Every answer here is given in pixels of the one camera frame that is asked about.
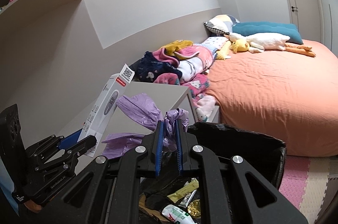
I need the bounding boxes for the orange bed sheet mattress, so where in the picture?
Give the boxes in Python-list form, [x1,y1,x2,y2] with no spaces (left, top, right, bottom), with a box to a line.
[207,41,337,157]

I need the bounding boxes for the yellow plush duck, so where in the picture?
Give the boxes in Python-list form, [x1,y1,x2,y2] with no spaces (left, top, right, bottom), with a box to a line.
[216,39,250,60]

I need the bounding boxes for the left hand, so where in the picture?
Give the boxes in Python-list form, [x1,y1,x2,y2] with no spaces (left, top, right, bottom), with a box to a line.
[19,200,43,214]

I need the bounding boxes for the pink blanket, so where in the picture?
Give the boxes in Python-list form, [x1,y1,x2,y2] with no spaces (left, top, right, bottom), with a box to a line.
[153,45,215,122]

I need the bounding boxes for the pink foam floor mat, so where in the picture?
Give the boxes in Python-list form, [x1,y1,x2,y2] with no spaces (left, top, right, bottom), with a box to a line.
[279,156,337,223]

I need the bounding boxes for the checkered pillow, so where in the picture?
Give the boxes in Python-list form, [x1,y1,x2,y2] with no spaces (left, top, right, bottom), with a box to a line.
[204,15,240,36]

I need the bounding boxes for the yellow mustard garment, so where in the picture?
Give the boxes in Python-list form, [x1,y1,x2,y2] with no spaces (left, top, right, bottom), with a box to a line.
[161,40,194,56]

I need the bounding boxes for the black trash bag bin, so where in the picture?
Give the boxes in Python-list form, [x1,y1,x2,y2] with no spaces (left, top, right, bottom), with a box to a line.
[141,123,286,223]

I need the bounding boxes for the white thermometer box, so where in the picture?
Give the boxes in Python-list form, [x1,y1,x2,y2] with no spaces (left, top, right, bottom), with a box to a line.
[78,64,135,158]

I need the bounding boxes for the white plush goose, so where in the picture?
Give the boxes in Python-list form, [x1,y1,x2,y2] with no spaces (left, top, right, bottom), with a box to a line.
[224,33,316,58]

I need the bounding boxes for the purple plastic bag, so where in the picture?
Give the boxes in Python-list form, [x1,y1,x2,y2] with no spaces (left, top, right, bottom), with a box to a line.
[102,93,189,159]

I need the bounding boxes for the teal blue pillow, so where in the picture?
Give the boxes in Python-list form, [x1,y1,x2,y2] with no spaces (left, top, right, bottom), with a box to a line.
[232,22,303,45]

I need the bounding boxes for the yellow sachet packet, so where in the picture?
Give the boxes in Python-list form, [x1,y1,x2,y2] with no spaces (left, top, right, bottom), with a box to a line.
[167,178,199,203]

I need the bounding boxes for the white green crumpled packet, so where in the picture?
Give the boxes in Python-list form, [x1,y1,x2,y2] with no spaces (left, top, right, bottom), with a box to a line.
[162,205,195,224]

